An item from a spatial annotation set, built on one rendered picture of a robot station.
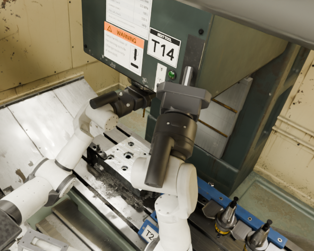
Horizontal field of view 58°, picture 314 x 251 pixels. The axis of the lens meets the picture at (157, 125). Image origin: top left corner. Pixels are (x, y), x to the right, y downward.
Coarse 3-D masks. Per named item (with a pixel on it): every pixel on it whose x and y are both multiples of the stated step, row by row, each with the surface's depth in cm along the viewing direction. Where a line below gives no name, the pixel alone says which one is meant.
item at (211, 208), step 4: (212, 200) 99; (208, 204) 97; (212, 204) 98; (216, 204) 98; (204, 208) 96; (208, 208) 96; (212, 208) 96; (216, 208) 97; (220, 208) 97; (204, 212) 95; (208, 212) 95; (212, 212) 95; (216, 212) 95; (208, 216) 94; (212, 216) 94; (216, 216) 94
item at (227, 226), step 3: (222, 210) 95; (219, 213) 94; (219, 216) 93; (216, 219) 94; (219, 219) 92; (234, 219) 93; (216, 222) 94; (219, 222) 92; (222, 222) 92; (234, 222) 92; (219, 225) 93; (222, 225) 93; (225, 225) 92; (228, 225) 91; (231, 225) 91; (234, 225) 92; (225, 228) 92; (228, 228) 92
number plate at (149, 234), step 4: (148, 228) 117; (144, 232) 118; (148, 232) 117; (152, 232) 116; (156, 232) 115; (144, 236) 117; (148, 236) 116; (152, 236) 116; (156, 236) 115; (148, 240) 116; (152, 240) 115
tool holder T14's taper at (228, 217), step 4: (228, 204) 89; (228, 208) 89; (232, 208) 88; (236, 208) 89; (224, 212) 91; (228, 212) 89; (232, 212) 89; (220, 216) 93; (224, 216) 91; (228, 216) 90; (232, 216) 90; (224, 220) 91; (228, 220) 90; (232, 220) 91
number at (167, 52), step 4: (160, 40) 70; (160, 44) 71; (164, 44) 70; (168, 44) 69; (160, 48) 71; (164, 48) 70; (168, 48) 70; (172, 48) 69; (176, 48) 68; (160, 52) 72; (164, 52) 71; (168, 52) 70; (172, 52) 69; (160, 56) 72; (164, 56) 71; (168, 56) 71; (172, 56) 70; (168, 60) 71; (172, 60) 70
